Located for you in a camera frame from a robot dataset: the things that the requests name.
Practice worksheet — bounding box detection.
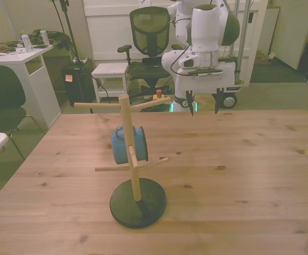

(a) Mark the black padded chair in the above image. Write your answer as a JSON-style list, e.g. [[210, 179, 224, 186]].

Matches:
[[0, 65, 37, 160]]

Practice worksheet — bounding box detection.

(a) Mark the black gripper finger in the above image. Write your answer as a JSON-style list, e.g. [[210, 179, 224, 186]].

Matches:
[[185, 90, 196, 117], [213, 92, 221, 115]]

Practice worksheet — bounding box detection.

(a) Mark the camouflage cloth pile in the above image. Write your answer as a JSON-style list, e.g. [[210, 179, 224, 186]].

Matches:
[[28, 28, 73, 50]]

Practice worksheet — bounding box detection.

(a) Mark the black tripod pole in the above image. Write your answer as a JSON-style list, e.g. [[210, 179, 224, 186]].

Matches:
[[60, 0, 83, 64]]

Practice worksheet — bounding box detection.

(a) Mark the wooden mug tree black base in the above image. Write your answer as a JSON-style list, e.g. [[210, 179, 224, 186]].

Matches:
[[74, 95, 172, 230]]

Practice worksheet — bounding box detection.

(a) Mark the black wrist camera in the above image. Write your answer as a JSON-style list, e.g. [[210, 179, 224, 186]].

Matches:
[[179, 67, 224, 79]]

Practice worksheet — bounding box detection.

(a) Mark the black mesh office chair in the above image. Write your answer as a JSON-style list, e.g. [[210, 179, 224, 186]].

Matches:
[[117, 6, 182, 105]]

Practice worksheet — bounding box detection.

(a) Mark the blue ceramic mug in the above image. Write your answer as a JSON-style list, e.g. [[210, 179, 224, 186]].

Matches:
[[110, 125, 150, 165]]

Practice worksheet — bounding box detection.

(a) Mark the red emergency stop button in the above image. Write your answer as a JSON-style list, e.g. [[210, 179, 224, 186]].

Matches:
[[153, 89, 168, 101]]

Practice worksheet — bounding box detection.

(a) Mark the cardboard box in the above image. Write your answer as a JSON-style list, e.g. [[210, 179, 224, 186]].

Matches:
[[254, 49, 276, 65]]

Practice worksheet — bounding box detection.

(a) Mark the clear plastic bottle green cap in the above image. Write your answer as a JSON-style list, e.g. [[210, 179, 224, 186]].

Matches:
[[39, 26, 50, 47], [20, 30, 34, 53]]

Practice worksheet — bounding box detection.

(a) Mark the white desk with open side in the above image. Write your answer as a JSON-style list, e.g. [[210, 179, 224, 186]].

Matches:
[[0, 44, 62, 131]]

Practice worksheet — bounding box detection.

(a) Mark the aluminium frame post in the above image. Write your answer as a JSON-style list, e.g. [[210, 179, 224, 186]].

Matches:
[[233, 0, 251, 86]]

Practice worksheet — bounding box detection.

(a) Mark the small white side table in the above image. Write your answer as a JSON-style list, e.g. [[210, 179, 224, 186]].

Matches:
[[91, 63, 130, 104]]

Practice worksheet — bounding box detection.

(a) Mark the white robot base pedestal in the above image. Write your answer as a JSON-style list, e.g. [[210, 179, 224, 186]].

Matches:
[[173, 92, 199, 113]]

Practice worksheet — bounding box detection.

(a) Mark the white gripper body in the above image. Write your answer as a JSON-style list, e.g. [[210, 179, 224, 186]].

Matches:
[[175, 62, 241, 95]]

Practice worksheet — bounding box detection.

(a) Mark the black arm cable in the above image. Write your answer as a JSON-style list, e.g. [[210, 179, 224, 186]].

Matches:
[[169, 17, 197, 78]]

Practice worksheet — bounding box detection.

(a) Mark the black bin with orange note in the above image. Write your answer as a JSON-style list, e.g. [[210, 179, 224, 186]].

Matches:
[[61, 63, 95, 107]]

